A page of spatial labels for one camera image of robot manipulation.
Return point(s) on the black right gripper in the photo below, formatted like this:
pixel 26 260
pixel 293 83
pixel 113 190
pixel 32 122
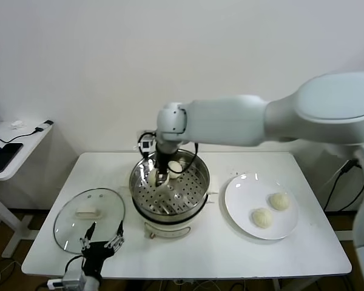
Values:
pixel 163 163

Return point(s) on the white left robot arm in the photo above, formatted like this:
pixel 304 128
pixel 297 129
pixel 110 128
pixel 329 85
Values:
pixel 93 283

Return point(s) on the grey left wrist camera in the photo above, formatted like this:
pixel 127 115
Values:
pixel 74 279

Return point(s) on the stainless steel steamer basket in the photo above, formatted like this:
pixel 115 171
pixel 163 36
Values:
pixel 194 188

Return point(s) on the white steamed baozi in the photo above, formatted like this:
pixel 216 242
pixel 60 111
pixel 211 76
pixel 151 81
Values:
pixel 261 218
pixel 174 169
pixel 279 202
pixel 153 179

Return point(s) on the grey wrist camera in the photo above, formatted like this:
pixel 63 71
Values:
pixel 74 279
pixel 146 146

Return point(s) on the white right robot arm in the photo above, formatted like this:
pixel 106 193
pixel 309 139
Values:
pixel 230 121

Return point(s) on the round glass pot lid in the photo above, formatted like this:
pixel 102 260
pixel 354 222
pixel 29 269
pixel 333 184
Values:
pixel 88 212

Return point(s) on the small white desk object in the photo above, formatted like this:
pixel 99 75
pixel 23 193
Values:
pixel 17 125

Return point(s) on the black smartphone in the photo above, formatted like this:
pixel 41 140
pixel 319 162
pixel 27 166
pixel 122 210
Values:
pixel 7 156

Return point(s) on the white round plate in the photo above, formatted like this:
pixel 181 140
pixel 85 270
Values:
pixel 245 194

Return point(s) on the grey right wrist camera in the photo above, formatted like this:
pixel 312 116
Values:
pixel 146 146

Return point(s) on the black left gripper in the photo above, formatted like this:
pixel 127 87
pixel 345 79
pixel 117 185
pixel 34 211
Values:
pixel 95 254

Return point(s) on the white electric cooker base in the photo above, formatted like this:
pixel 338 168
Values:
pixel 167 230

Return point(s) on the black and white adapter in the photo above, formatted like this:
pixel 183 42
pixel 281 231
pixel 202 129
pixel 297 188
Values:
pixel 48 123

